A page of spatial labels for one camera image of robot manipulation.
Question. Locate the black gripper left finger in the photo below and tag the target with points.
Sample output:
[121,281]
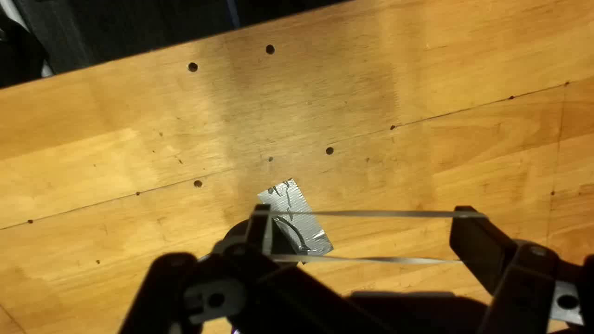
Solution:
[186,290]

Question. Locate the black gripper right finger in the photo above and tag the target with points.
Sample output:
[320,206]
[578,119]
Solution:
[521,271]

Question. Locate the black backdrop curtain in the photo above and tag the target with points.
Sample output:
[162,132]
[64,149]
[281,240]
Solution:
[123,28]

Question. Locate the grey duct tape strip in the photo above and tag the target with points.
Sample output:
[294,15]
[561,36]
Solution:
[303,205]

